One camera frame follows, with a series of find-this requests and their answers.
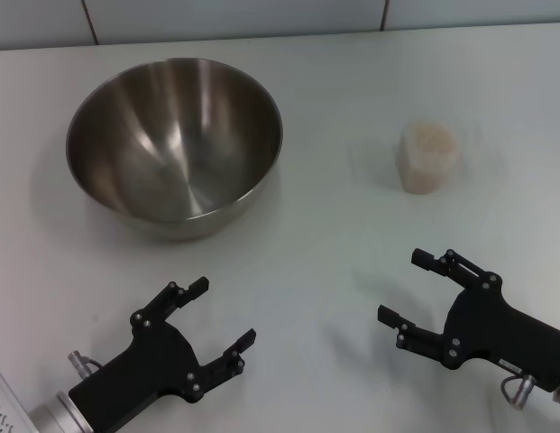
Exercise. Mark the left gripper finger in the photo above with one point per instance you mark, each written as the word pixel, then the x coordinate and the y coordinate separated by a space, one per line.
pixel 221 367
pixel 164 302

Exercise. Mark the stainless steel mixing bowl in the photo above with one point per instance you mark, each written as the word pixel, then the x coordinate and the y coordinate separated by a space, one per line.
pixel 171 149

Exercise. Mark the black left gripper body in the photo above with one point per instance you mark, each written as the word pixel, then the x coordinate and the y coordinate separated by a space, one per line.
pixel 149 361

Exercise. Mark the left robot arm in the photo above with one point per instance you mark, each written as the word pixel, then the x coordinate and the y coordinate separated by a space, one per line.
pixel 54 415

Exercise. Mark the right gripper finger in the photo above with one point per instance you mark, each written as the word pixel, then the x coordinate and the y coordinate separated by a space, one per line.
pixel 424 343
pixel 469 275

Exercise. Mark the white printed label plate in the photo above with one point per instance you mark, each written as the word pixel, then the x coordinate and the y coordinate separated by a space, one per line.
pixel 4 406

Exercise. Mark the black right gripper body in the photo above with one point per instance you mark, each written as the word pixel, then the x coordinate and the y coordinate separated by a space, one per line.
pixel 491 325

